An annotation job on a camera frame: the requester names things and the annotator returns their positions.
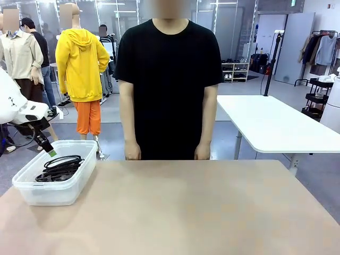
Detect black suitcase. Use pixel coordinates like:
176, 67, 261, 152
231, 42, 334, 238
251, 53, 269, 74

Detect black USB cable with tie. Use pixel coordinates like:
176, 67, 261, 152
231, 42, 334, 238
43, 155, 85, 173

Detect large white table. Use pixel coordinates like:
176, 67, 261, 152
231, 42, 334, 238
216, 95, 340, 172

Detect black utility cart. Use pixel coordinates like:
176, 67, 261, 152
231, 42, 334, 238
294, 76, 335, 122

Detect distant person dark hair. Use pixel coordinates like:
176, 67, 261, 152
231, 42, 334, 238
98, 24, 114, 43

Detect person's left hand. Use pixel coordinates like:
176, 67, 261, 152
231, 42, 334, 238
194, 140, 212, 161

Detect person's right hand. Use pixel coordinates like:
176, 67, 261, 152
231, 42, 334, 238
124, 140, 142, 161

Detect white shoe rack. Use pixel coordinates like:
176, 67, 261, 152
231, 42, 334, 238
222, 58, 250, 83

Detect clear plastic storage box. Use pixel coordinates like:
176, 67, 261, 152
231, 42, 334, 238
12, 140, 98, 207

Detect clothes rack with garments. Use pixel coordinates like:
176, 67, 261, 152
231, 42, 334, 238
299, 30, 340, 75

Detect person's left forearm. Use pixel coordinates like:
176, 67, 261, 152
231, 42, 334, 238
198, 103, 219, 143

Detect grey partition panel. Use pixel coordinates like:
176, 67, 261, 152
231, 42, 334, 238
273, 12, 316, 86

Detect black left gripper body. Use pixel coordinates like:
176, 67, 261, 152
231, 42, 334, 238
31, 123, 51, 146

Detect mannequin in yellow hoodie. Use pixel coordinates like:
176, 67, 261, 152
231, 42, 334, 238
55, 2, 111, 160

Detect black pole stand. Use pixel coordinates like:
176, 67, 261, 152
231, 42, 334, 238
261, 30, 285, 97

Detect person in black with glasses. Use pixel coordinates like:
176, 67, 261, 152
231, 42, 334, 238
21, 17, 58, 109

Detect mannequin in beige shirt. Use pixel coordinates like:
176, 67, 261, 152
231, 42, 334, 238
0, 7, 45, 107

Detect person's right forearm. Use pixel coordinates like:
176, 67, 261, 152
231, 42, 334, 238
121, 103, 141, 143

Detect person in black t-shirt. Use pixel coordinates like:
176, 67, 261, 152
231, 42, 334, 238
113, 0, 225, 160

